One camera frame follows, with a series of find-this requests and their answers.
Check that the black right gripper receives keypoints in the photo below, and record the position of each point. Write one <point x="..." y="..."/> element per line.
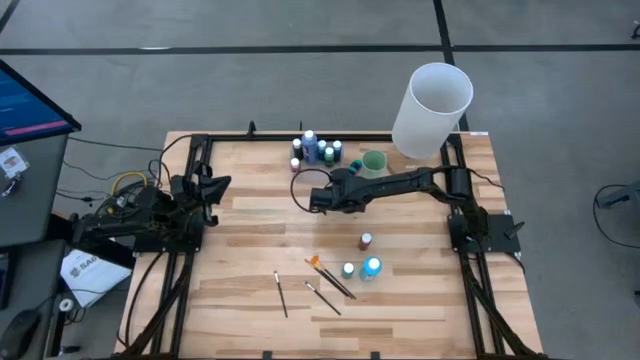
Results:
<point x="347" y="192"/>

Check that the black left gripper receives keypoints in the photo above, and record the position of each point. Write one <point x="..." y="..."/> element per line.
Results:
<point x="190" y="189"/>

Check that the teal paint bottle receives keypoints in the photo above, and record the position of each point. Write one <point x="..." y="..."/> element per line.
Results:
<point x="356" y="167"/>

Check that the pale green cup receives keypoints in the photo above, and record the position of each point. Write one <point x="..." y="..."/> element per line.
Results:
<point x="375" y="161"/>

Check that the blue paint bottle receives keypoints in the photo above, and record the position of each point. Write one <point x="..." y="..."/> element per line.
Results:
<point x="337" y="151"/>

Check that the clear plastic bin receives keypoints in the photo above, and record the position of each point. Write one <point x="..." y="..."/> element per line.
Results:
<point x="315" y="175"/>

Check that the cyan paint bottle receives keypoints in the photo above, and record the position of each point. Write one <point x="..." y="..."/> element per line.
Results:
<point x="321" y="147"/>

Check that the large lavender paint bottle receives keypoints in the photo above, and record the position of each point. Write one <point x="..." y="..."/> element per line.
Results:
<point x="310" y="147"/>

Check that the red paint bottle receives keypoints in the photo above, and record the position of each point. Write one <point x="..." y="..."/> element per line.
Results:
<point x="295" y="165"/>

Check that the black paint bottle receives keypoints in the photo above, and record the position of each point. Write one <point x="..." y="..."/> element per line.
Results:
<point x="297" y="149"/>

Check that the maroon paint bottle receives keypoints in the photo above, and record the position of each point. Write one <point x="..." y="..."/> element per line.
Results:
<point x="364" y="243"/>

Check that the orange fan paintbrush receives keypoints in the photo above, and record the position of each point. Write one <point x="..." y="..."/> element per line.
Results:
<point x="315" y="261"/>

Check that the large turquoise paint bottle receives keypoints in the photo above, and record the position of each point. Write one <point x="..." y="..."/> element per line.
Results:
<point x="370" y="270"/>

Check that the aqua green paint bottle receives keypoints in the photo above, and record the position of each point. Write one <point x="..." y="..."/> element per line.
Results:
<point x="347" y="271"/>

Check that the gold ferrule paintbrush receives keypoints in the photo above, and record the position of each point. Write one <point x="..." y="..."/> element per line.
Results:
<point x="323" y="281"/>

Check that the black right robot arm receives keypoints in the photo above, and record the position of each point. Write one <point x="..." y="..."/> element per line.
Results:
<point x="410" y="182"/>

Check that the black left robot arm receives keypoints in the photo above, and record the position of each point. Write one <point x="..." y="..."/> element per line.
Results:
<point x="125" y="225"/>

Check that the black table clamp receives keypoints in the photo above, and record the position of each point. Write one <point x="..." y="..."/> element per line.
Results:
<point x="267" y="355"/>
<point x="251" y="129"/>
<point x="375" y="355"/>

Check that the tall white cylinder container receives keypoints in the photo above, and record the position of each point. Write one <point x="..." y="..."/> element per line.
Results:
<point x="430" y="120"/>

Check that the white printed paper sheet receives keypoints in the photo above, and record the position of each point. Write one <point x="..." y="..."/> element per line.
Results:
<point x="92" y="280"/>

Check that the white tape roll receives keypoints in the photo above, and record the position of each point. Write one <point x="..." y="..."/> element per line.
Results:
<point x="66" y="304"/>

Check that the white card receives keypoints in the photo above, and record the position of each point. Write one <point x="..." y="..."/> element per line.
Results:
<point x="12" y="162"/>

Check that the large computer monitor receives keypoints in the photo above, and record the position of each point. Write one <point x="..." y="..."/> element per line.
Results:
<point x="25" y="107"/>

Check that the black computer mouse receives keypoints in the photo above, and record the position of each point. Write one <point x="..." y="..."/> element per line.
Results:
<point x="20" y="332"/>

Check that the grey chair base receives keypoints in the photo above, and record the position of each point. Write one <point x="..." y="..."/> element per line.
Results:
<point x="625" y="196"/>

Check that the black aluminium frame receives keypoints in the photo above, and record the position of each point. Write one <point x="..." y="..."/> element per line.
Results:
<point x="250" y="137"/>

